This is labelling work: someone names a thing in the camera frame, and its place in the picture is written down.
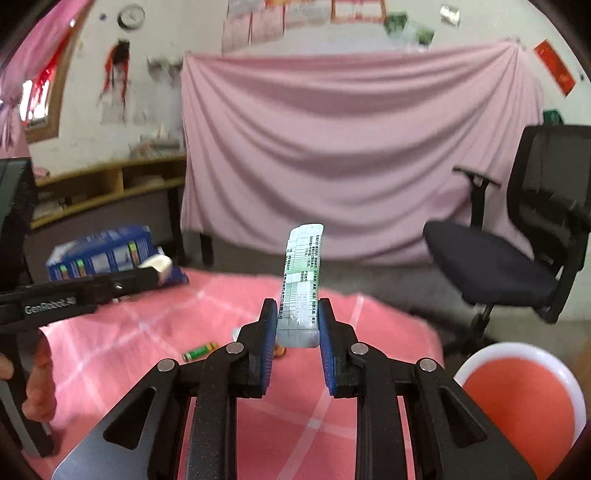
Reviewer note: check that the pink checked tablecloth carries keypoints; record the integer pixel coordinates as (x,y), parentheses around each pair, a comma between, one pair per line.
(296,431)

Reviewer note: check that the person's left hand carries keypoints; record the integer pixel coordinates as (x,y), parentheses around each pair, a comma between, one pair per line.
(40,404)

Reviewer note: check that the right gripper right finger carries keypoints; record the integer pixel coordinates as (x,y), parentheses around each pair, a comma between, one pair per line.
(413,420)

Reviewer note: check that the blue cardboard box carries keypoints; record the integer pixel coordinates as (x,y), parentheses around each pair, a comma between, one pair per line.
(108,251)

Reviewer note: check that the red white trash basin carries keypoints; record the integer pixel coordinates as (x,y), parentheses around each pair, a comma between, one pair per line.
(531,396)

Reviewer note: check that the wooden wall shelf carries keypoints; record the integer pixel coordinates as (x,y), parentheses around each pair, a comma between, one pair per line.
(80,191)

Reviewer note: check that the black office chair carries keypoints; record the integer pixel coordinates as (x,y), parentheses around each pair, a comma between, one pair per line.
(548,204)

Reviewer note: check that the pink hanging sheet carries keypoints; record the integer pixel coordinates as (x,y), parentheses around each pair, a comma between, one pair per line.
(364,144)

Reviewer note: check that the green white wrapper strip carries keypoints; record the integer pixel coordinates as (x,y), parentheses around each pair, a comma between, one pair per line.
(297,324)

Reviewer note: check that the wall clock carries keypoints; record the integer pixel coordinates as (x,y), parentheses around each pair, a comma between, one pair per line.
(131,17)

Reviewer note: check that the red paper wall decoration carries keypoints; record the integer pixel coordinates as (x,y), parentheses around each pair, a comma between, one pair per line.
(556,67)

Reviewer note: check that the dried apple slice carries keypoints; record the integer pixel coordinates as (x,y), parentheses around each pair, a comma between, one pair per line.
(279,351)

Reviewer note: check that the green battery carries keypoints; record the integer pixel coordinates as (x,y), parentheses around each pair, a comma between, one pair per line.
(199,352)

